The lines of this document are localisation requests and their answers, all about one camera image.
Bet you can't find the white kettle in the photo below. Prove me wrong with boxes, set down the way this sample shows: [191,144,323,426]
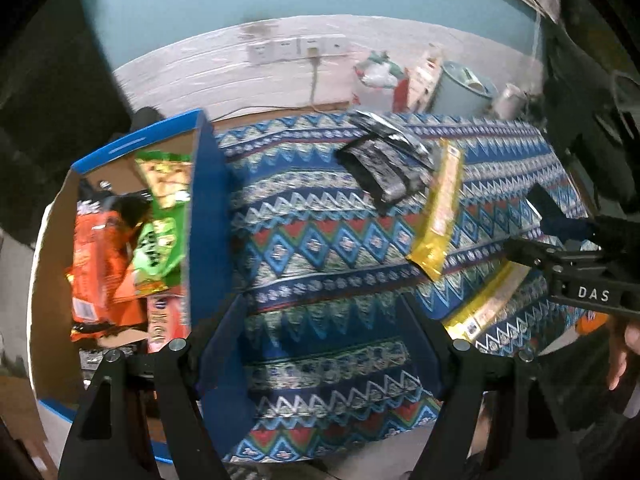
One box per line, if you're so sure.
[491,82,530,120]

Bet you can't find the grey plug with cable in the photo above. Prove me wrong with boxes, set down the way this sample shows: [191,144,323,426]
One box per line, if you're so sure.
[306,47,351,113]

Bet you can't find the blue patterned tablecloth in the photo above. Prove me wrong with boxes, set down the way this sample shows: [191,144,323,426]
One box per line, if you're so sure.
[215,110,601,463]

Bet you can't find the red white paper bag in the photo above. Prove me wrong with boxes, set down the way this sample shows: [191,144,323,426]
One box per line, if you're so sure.
[352,77,411,113]

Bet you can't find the black massage gun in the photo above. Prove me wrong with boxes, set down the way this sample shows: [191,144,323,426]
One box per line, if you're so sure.
[127,106,163,133]

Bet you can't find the person's right hand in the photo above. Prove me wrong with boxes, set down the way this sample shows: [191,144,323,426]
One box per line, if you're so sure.
[606,316,640,392]

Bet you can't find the blue cardboard box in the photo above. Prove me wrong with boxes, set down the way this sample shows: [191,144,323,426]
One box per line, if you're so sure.
[30,109,258,466]

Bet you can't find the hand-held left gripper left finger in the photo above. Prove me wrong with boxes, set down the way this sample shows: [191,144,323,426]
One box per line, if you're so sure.
[57,295,249,480]

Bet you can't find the long yellow snack packet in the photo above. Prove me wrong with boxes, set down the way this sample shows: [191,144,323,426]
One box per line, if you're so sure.
[406,139,466,281]
[442,260,536,343]

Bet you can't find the white red carton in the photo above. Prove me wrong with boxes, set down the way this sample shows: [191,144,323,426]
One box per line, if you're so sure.
[407,45,446,113]

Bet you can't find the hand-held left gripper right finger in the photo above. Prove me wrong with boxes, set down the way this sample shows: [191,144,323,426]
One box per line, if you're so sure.
[401,293,585,480]

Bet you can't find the small orange packet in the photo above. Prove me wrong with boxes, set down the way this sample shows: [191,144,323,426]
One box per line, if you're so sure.
[575,310,611,337]

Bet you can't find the black cloth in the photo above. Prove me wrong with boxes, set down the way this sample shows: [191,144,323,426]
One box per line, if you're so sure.
[0,0,136,246]

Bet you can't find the green tan snack packet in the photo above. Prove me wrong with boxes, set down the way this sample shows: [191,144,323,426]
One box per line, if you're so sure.
[134,150,193,211]

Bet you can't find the crumpled plastic bags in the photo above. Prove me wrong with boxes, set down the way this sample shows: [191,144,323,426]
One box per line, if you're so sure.
[355,50,406,86]

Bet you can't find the grey blue waste bin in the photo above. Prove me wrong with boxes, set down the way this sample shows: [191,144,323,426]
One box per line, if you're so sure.
[431,61,498,117]

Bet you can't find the orange black snack packet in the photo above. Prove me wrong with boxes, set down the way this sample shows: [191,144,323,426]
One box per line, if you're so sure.
[65,180,151,341]

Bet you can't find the large orange snack packet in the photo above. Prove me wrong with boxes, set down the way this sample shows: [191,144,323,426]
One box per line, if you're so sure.
[146,292,193,356]

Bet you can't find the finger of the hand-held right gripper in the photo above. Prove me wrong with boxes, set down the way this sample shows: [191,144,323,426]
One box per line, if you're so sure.
[525,184,597,242]
[502,237,566,282]

